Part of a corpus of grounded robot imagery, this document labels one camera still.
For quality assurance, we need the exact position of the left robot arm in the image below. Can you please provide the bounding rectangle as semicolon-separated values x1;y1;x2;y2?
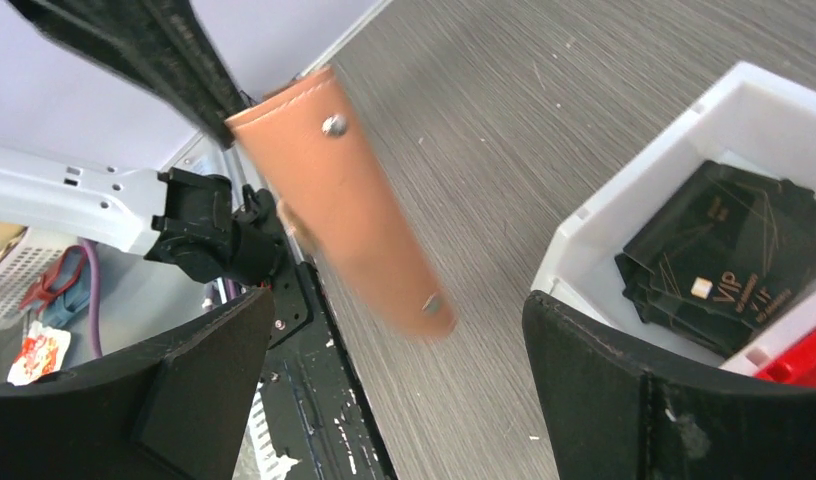
0;1;288;286

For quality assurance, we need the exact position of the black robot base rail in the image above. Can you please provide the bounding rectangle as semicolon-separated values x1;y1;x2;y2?
252;188;399;480

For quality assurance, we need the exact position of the white perforated basket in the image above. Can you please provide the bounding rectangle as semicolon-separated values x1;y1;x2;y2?
0;228;77;330

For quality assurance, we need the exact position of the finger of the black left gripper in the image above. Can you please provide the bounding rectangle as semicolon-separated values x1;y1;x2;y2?
11;0;247;149

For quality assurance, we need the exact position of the tan leather card holder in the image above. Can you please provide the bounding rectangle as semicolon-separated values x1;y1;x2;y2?
226;66;456;337

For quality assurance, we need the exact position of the white plastic bin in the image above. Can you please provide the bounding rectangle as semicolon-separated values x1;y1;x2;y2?
532;62;816;375

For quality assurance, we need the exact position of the red plastic bin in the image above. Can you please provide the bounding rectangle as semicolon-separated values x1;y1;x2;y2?
754;329;816;388

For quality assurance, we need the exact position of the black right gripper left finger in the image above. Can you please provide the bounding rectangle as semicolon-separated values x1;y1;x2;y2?
0;289;274;479

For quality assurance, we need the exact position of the red white snack packet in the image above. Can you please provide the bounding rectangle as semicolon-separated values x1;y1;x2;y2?
7;321;71;386

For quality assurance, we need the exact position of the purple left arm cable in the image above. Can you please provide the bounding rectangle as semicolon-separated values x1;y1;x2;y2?
81;239;105;359

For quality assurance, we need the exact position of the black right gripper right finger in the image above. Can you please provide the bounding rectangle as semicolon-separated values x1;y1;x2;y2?
522;291;816;480

